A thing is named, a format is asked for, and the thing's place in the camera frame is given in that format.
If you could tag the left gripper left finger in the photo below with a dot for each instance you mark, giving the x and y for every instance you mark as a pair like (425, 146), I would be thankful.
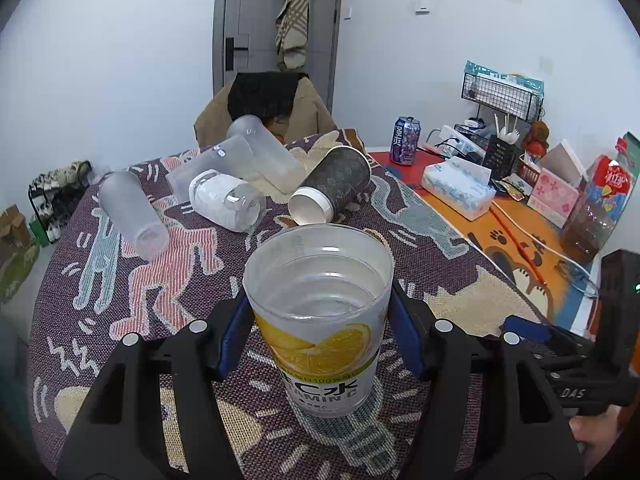
(118, 431)

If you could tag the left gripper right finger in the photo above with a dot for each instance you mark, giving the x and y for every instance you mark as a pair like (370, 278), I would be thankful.
(489, 413)

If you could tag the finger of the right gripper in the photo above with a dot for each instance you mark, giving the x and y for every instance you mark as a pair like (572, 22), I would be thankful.
(526, 329)

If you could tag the lemon label clear plastic cup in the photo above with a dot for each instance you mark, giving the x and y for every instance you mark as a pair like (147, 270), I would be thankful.
(320, 296)

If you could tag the dark patterned paper cup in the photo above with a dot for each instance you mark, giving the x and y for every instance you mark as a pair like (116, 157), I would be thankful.
(339, 177)

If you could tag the frosted cup far left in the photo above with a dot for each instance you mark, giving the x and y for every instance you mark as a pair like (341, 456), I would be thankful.
(123, 200)

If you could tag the white label clear cup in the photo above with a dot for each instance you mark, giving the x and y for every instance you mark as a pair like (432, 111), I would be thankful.
(227, 201)

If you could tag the frosted cup leaning rear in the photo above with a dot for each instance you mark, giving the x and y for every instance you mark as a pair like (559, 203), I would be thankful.
(273, 160)

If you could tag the frosted cup lying behind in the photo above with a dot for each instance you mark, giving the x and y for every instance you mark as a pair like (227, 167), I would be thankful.
(233, 156)

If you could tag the person's right hand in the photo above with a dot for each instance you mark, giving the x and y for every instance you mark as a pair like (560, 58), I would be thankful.
(597, 433)

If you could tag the orange cat desk mat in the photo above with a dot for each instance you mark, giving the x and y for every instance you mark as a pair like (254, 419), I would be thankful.
(562, 300)

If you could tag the pink floral box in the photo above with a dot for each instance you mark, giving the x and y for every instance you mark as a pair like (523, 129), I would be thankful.
(553, 198)

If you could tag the tissue pack white blue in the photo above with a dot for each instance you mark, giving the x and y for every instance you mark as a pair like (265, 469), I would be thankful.
(462, 185)

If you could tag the black mesh utensil holder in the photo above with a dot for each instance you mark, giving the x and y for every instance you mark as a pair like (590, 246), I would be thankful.
(500, 158)

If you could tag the brown plush toy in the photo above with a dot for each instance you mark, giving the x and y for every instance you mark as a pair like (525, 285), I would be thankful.
(536, 140)

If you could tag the white power strip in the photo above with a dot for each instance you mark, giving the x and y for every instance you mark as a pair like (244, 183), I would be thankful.
(452, 137)

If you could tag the purple figure-patterned woven tablecloth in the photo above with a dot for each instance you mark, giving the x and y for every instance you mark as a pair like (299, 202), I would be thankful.
(97, 289)

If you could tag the purple drink can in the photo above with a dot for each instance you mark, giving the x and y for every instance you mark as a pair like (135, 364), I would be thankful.
(405, 141)

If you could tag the cardboard box on floor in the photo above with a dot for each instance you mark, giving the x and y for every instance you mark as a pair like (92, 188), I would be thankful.
(13, 228)

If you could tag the chair with brown coat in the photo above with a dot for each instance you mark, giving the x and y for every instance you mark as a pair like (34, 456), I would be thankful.
(309, 116)

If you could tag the black garment on chair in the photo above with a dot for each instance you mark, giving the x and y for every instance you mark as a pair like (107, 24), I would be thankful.
(266, 95)

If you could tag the plaid scarf on door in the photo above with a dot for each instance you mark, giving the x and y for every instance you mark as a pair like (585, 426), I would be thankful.
(292, 34)

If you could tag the black wire shelf rack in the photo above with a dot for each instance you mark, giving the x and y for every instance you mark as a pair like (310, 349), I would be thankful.
(499, 94)

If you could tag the wall switch panel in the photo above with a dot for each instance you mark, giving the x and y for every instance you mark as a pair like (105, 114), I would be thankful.
(424, 7)

